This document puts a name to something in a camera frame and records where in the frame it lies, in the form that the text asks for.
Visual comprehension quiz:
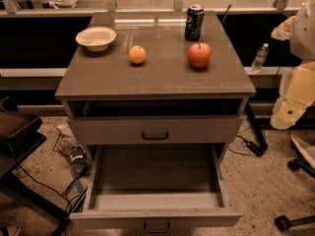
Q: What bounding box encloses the grey drawer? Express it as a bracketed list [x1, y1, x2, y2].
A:
[69, 117, 242, 145]
[71, 144, 241, 233]

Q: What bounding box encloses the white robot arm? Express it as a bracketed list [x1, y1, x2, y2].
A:
[271, 0, 315, 130]

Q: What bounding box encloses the grey drawer cabinet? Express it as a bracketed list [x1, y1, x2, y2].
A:
[56, 12, 255, 156]

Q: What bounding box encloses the clear plastic water bottle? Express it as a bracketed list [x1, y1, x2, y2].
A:
[251, 43, 269, 74]

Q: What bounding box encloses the red apple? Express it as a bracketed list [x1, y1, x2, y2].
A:
[187, 42, 213, 68]

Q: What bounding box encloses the blue pepsi can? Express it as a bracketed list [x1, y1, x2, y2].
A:
[185, 5, 205, 41]

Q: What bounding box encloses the black office chair base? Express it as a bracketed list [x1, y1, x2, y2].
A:
[274, 158, 315, 232]

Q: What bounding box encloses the orange fruit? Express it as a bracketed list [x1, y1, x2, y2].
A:
[129, 45, 146, 64]

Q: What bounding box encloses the white paper bowl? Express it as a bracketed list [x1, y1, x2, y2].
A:
[76, 27, 116, 52]

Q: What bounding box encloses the dark side furniture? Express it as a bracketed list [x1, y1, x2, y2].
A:
[0, 97, 46, 177]

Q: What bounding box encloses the black power strip cable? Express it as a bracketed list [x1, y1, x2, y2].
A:
[227, 125, 269, 158]

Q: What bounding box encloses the wire basket with items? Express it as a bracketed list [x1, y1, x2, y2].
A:
[53, 123, 87, 164]

